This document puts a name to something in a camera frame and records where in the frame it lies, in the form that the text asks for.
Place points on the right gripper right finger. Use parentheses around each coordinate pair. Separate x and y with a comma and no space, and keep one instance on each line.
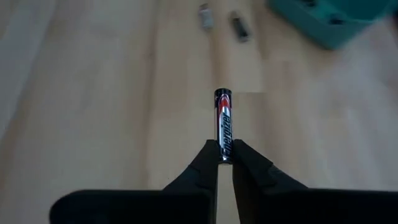
(264,193)

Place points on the teal plastic bin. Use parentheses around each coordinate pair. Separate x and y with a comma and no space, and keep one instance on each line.
(326,34)

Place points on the black copper battery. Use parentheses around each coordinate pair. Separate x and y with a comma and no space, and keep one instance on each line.
(240,28)

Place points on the black marker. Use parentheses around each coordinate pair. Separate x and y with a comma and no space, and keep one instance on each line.
(224,118)

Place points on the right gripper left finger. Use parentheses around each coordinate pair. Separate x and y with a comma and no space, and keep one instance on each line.
(186,199)

